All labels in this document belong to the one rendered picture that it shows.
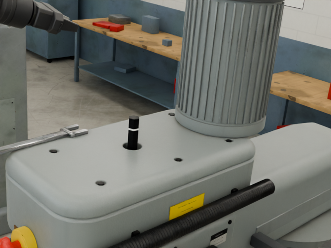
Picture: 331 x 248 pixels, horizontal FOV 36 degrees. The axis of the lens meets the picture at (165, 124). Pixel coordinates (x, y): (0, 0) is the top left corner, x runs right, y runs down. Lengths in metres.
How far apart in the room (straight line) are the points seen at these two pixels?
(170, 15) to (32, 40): 2.70
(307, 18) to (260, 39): 4.65
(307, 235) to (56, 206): 0.79
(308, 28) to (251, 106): 4.62
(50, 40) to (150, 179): 7.52
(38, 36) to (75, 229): 7.80
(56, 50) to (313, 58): 4.34
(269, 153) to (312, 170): 0.12
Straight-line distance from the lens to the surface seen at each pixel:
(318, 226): 1.48
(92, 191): 0.82
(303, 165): 1.34
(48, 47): 8.35
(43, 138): 0.99
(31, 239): 0.91
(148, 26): 6.85
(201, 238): 1.06
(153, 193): 0.88
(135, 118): 0.96
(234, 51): 1.01
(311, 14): 5.64
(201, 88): 1.04
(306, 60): 5.69
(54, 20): 1.31
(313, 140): 1.48
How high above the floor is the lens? 2.30
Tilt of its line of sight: 22 degrees down
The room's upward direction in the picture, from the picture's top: 5 degrees clockwise
